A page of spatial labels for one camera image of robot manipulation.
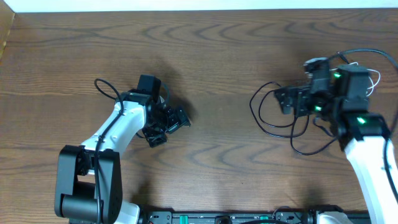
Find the white usb cable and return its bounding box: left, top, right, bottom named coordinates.
left=329, top=61, right=382, bottom=97

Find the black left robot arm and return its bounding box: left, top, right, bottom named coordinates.
left=54, top=75, right=190, bottom=223

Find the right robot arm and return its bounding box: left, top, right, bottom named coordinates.
left=274, top=63, right=397, bottom=223

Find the black left camera cable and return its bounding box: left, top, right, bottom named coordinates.
left=93, top=78, right=125, bottom=224

